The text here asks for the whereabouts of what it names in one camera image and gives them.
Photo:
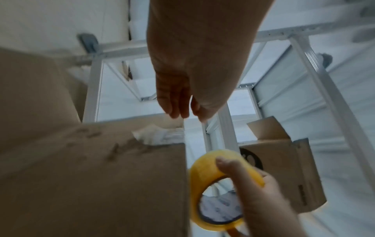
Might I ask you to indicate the grey plastic frame foot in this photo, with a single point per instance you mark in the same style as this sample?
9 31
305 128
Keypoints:
88 42
325 59

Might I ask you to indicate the person's left hand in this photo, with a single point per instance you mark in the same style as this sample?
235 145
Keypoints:
199 46

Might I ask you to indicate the large brown cardboard box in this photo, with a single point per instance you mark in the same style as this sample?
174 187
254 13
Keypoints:
88 173

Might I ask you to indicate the white metal shelf frame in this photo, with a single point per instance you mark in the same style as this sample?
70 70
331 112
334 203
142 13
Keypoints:
313 62

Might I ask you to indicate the white packing paper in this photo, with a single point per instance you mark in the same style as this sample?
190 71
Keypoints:
158 135

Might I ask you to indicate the yellow packing tape roll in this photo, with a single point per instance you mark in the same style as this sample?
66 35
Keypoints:
202 169

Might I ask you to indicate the small printed cardboard box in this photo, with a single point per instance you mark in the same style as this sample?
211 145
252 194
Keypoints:
287 166

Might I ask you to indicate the person's right hand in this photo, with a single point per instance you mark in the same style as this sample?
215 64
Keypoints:
263 208

